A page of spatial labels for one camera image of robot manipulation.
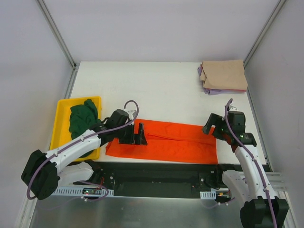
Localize orange t-shirt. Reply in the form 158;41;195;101
106;119;218;164

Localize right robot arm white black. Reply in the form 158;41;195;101
202;111;289;228

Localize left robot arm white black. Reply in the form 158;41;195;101
21;108;147;200

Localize folded pink t-shirt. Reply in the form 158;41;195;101
235;89;247;93

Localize green t-shirt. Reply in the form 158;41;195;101
68;98;103;159

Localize folded lavender t-shirt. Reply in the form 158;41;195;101
197;64;229;95

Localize folded tan t-shirt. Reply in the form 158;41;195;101
202;59;248;90

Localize yellow plastic bin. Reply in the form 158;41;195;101
50;96;101;150

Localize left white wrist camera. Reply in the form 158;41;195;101
123;108;138;120

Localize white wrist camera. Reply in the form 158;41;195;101
123;108;138;120
226;104;238;112

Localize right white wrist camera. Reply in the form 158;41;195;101
226;104;238;112

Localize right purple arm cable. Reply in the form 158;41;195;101
224;98;278;228

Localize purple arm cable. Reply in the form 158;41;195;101
224;98;278;228
26;100;140;202

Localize left aluminium frame post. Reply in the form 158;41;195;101
37;0;80;70

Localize aluminium frame post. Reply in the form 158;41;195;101
243;0;287;68
37;0;80;70

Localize right white cable duct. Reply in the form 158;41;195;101
199;191;217;200

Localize white cable duct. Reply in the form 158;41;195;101
52;186;114;197
199;191;217;200

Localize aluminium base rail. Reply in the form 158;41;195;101
266;172;287;191

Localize left white cable duct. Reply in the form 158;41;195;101
52;186;114;197

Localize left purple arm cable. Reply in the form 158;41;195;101
26;100;140;202

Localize right aluminium frame post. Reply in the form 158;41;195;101
243;0;287;68

